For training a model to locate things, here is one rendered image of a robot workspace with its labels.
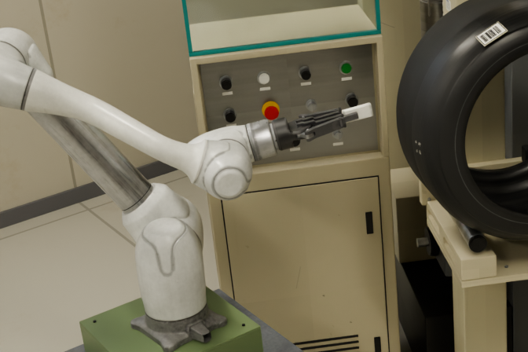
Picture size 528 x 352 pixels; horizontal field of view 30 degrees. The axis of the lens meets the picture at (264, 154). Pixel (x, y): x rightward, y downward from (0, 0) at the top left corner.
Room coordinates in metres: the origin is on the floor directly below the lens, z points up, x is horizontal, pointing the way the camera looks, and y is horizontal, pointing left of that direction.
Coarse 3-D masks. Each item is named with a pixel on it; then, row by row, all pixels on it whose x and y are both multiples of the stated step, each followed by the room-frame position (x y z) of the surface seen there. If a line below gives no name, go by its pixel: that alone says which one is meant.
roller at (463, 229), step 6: (450, 216) 2.27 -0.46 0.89; (456, 222) 2.21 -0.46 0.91; (462, 228) 2.16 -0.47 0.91; (468, 228) 2.14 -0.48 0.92; (462, 234) 2.15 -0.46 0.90; (468, 234) 2.12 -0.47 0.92; (474, 234) 2.10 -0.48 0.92; (480, 234) 2.10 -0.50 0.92; (468, 240) 2.10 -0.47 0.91; (474, 240) 2.09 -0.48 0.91; (480, 240) 2.09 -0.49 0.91; (486, 240) 2.09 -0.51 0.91; (468, 246) 2.10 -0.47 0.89; (474, 246) 2.09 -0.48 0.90; (480, 246) 2.09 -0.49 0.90
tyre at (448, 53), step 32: (480, 0) 2.24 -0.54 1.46; (512, 0) 2.17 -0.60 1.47; (448, 32) 2.18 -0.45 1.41; (480, 32) 2.08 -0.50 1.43; (512, 32) 2.06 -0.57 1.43; (416, 64) 2.20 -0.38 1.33; (448, 64) 2.07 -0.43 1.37; (480, 64) 2.04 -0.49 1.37; (416, 96) 2.12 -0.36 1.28; (448, 96) 2.04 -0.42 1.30; (416, 128) 2.08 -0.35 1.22; (448, 128) 2.03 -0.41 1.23; (416, 160) 2.10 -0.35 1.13; (448, 160) 2.02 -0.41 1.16; (448, 192) 2.04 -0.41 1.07; (480, 192) 2.02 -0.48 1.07; (512, 192) 2.30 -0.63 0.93; (480, 224) 2.04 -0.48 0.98; (512, 224) 2.03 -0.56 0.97
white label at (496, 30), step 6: (498, 24) 2.07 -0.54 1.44; (486, 30) 2.07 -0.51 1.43; (492, 30) 2.07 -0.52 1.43; (498, 30) 2.06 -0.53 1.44; (504, 30) 2.05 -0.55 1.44; (480, 36) 2.07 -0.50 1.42; (486, 36) 2.06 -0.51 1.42; (492, 36) 2.05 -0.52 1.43; (498, 36) 2.04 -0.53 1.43; (486, 42) 2.04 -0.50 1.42
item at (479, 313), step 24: (456, 0) 2.46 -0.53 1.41; (480, 96) 2.46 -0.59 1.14; (480, 120) 2.46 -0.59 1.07; (504, 120) 2.47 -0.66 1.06; (480, 144) 2.46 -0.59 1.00; (504, 144) 2.47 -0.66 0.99; (456, 288) 2.53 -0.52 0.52; (480, 288) 2.46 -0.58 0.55; (504, 288) 2.47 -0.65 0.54; (456, 312) 2.54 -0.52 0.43; (480, 312) 2.46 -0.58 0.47; (504, 312) 2.47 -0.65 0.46; (456, 336) 2.55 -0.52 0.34; (480, 336) 2.46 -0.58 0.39; (504, 336) 2.47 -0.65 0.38
